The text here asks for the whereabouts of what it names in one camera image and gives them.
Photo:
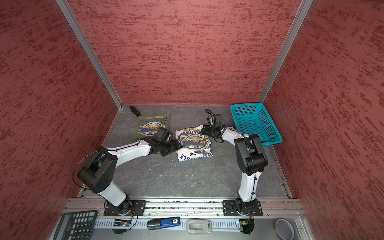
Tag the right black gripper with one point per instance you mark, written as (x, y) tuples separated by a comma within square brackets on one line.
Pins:
[(205, 130)]

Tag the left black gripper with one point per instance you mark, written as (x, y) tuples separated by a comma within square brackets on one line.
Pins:
[(173, 147)]

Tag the olive green tank top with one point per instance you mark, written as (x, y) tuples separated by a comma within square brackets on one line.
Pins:
[(148, 125)]

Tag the white grey-trimmed tank top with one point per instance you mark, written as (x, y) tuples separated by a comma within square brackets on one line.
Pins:
[(194, 144)]

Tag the teal plastic basket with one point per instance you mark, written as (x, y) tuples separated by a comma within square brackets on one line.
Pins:
[(254, 119)]

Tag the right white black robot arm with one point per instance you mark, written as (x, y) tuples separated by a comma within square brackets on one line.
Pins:
[(251, 159)]

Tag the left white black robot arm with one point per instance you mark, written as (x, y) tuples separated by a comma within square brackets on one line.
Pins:
[(99, 167)]

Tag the small black stapler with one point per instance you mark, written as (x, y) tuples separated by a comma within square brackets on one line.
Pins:
[(135, 111)]

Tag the blue black utility knife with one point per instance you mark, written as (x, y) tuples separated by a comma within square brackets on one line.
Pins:
[(156, 224)]

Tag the left small circuit board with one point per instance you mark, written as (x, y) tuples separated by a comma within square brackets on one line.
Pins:
[(121, 223)]

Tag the small circuit board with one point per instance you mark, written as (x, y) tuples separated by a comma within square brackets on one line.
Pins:
[(243, 222), (121, 223)]

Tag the right small circuit board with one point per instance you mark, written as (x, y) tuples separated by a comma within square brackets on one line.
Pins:
[(243, 222)]

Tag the black calculator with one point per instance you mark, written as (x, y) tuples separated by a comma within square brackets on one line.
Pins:
[(76, 226)]

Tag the grey tape roll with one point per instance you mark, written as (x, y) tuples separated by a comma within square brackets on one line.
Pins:
[(284, 229)]

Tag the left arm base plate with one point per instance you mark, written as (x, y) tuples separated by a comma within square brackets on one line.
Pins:
[(135, 207)]

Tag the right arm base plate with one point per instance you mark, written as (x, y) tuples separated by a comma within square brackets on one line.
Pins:
[(229, 208)]

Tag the left aluminium corner post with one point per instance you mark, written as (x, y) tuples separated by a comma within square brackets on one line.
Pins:
[(75, 26)]

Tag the aluminium corner post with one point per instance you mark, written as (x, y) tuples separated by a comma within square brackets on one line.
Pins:
[(75, 26), (291, 35)]

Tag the aluminium front rail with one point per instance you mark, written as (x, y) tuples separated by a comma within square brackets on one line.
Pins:
[(191, 207)]

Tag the right aluminium corner post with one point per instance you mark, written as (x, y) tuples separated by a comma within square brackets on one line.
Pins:
[(291, 35)]

